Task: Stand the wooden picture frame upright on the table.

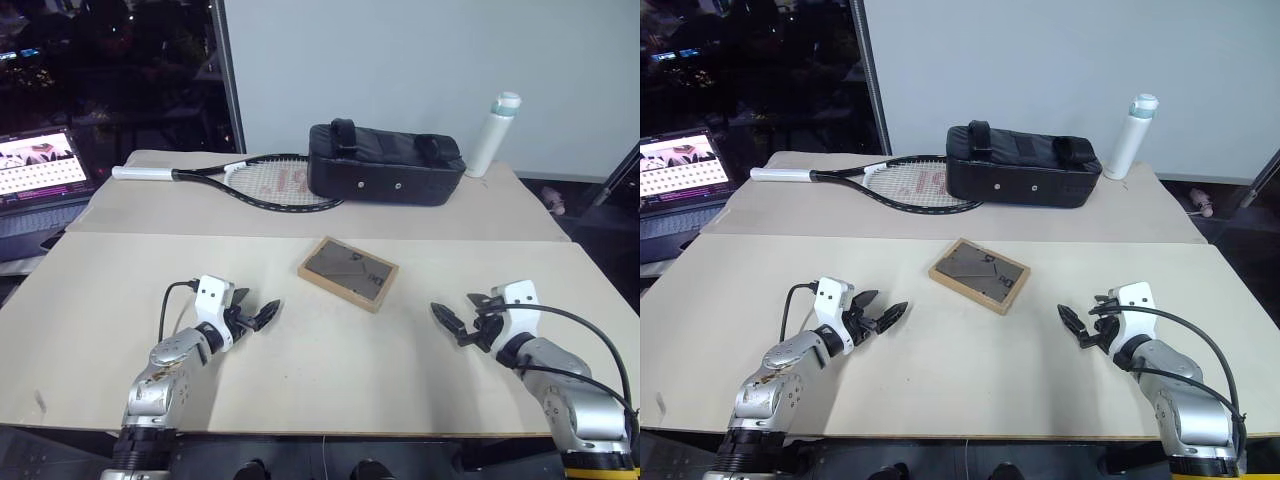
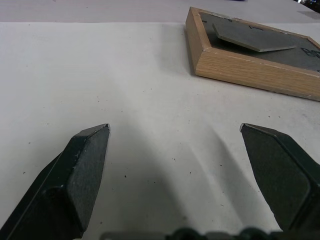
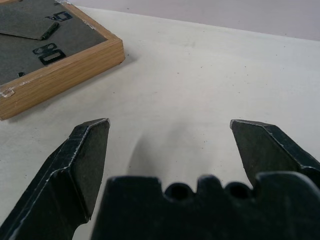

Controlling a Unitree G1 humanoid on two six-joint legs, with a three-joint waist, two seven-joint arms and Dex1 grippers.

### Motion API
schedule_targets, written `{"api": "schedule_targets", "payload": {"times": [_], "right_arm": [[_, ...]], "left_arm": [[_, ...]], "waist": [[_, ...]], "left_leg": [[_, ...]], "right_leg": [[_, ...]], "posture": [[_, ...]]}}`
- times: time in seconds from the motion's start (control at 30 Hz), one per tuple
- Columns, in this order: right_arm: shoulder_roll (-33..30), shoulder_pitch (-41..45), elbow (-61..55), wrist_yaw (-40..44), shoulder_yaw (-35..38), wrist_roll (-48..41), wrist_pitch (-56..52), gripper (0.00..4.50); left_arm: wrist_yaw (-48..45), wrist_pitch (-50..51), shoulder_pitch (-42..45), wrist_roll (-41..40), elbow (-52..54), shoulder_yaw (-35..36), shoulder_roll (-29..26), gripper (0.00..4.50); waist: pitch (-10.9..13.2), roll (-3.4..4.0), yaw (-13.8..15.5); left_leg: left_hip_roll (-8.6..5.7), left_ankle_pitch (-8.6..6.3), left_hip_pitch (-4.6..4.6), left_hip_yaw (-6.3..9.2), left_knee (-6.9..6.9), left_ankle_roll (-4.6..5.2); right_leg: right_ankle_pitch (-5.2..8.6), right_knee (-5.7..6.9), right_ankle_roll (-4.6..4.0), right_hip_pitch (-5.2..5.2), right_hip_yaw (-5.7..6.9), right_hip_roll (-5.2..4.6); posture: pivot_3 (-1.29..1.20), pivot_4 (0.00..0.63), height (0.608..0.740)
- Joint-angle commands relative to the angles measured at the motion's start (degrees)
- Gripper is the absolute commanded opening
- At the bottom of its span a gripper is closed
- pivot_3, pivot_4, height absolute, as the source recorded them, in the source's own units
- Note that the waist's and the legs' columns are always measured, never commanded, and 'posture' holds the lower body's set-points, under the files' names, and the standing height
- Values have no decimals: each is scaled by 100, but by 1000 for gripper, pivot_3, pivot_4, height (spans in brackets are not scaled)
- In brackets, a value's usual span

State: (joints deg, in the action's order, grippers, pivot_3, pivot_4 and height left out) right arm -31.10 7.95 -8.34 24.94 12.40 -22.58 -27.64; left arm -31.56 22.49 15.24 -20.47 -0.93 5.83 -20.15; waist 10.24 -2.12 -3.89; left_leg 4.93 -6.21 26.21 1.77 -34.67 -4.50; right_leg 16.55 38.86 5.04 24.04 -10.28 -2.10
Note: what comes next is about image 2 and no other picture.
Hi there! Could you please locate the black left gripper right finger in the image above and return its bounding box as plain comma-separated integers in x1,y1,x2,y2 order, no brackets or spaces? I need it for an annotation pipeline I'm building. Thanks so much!
239,122,320,234

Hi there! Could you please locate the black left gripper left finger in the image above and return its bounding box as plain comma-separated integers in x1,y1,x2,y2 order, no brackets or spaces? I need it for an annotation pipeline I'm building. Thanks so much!
0,123,111,240

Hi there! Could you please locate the wooden tray with grey tile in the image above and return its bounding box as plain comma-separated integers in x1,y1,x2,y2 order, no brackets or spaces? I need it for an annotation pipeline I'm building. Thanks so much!
184,6,320,102

